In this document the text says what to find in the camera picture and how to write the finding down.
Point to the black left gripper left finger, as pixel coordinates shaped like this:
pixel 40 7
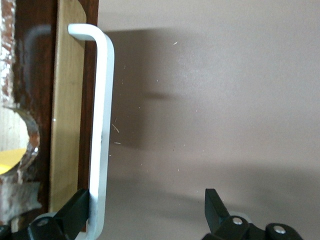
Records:
pixel 72 215

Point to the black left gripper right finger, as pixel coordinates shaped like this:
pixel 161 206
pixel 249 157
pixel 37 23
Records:
pixel 217 217

